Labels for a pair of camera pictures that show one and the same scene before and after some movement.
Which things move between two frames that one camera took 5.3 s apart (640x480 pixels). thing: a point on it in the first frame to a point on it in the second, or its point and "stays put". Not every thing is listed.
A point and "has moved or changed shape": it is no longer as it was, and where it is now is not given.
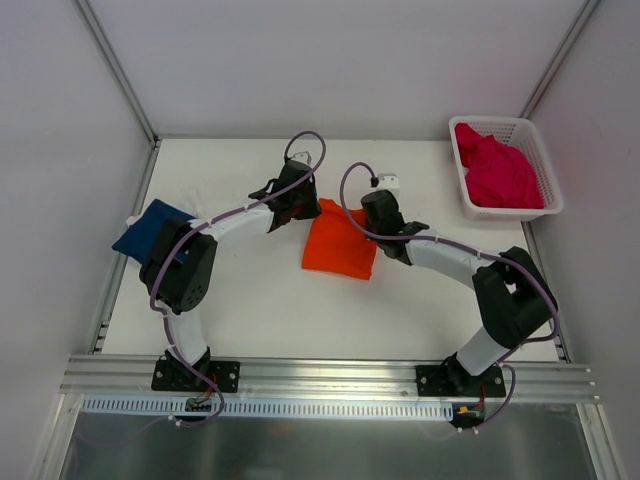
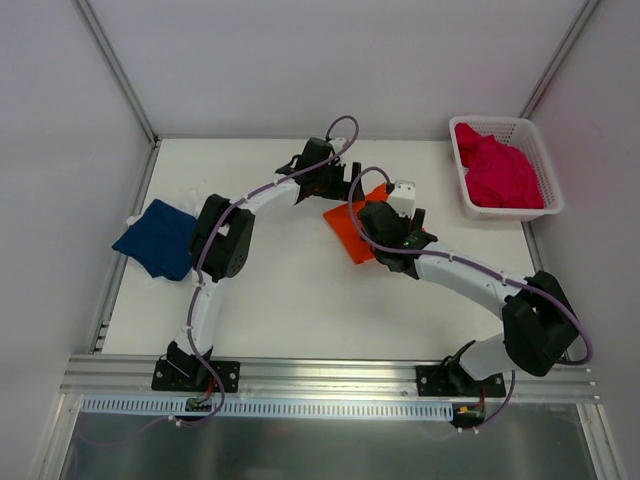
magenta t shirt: x=499 y=175 stays put
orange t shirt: x=334 y=244 has moved or changed shape
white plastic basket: x=504 y=172 stays put
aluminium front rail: x=261 y=379 stays put
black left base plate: x=227 y=375 stays put
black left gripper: x=304 y=201 to x=345 y=181
